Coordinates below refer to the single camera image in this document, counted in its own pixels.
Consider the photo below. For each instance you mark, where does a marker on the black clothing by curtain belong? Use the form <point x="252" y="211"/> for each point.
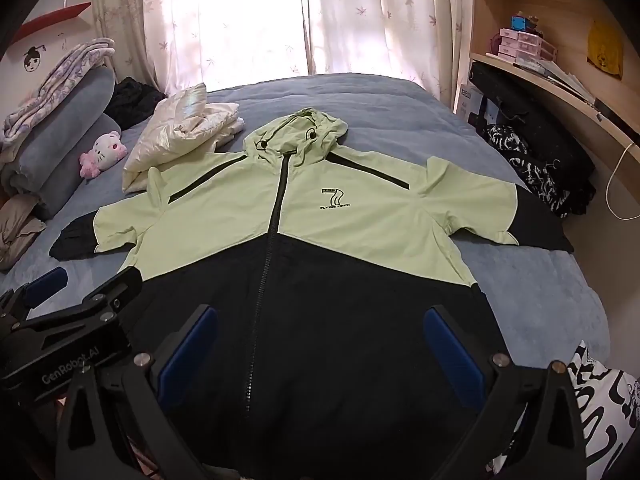
<point x="132" y="102"/>

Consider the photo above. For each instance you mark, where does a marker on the white box under shelf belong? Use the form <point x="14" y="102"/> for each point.
<point x="469" y="101"/>

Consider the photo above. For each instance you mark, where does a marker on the black white patterned cloth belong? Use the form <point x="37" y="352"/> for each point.
<point x="608" y="404"/>

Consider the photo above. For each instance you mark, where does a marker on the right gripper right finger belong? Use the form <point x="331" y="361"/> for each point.
<point x="528" y="425"/>

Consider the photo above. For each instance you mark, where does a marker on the face wall sticker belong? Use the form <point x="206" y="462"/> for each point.
<point x="32" y="58"/>

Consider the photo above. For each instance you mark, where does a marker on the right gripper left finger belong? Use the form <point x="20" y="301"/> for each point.
<point x="114" y="423"/>

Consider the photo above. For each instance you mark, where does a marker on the yellow hanging cloth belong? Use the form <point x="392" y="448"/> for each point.
<point x="605" y="48"/>

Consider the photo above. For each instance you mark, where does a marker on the floral folded quilt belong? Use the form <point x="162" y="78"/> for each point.
<point x="62" y="79"/>

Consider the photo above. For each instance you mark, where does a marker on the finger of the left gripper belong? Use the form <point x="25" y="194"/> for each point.
<point x="41" y="289"/>

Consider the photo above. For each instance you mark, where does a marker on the beige crumpled clothing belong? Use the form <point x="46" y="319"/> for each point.
<point x="19" y="228"/>

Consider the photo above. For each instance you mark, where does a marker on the red wall shelf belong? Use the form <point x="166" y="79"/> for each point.
<point x="49" y="19"/>

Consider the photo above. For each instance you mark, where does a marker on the curved wooden shelf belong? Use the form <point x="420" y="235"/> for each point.
<point x="566" y="24"/>

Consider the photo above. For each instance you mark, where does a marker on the green and black hooded jacket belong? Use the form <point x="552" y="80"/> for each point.
<point x="321" y="262"/>

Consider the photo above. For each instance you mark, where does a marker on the folded white puffer jacket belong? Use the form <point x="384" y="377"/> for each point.
<point x="179" y="125"/>

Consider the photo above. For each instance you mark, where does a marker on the blue rolled blanket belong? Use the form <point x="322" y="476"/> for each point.
<point x="47" y="163"/>

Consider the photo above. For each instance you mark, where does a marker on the blue plush bed cover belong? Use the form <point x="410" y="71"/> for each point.
<point x="539" y="297"/>

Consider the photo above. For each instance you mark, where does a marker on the pink white kitty plush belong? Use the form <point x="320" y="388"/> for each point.
<point x="106" y="152"/>

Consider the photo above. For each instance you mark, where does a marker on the pink storage boxes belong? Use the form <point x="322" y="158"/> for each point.
<point x="513" y="42"/>

